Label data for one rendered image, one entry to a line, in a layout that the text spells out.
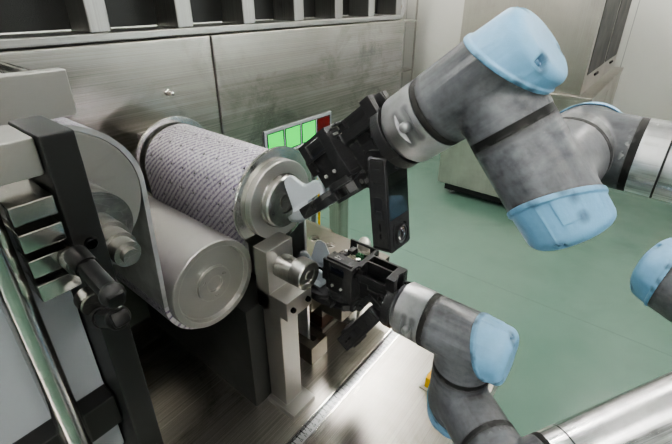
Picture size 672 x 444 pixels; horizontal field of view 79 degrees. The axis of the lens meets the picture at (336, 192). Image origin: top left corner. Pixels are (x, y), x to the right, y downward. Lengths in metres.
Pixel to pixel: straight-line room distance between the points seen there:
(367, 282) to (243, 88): 0.52
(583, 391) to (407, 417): 1.50
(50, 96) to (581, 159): 0.41
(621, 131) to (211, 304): 0.50
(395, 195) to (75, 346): 0.32
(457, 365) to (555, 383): 1.61
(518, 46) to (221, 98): 0.66
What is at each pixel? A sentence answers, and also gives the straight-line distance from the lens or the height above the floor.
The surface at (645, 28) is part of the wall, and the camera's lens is 4.87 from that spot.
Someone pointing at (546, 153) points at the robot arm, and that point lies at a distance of 0.36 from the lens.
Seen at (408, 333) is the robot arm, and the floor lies 1.10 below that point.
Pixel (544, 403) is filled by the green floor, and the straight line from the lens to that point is 2.07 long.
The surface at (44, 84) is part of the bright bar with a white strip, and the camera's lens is 0.38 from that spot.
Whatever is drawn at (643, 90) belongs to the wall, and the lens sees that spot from 4.92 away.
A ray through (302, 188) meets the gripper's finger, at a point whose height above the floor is 1.29.
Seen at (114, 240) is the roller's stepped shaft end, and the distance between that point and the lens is 0.34.
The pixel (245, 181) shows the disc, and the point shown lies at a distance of 0.53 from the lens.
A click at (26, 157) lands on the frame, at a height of 1.43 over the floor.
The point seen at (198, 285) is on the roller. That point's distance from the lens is 0.54.
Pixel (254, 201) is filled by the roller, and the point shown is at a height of 1.27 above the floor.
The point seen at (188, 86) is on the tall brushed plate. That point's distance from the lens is 0.85.
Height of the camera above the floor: 1.51
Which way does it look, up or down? 26 degrees down
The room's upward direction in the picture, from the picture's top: straight up
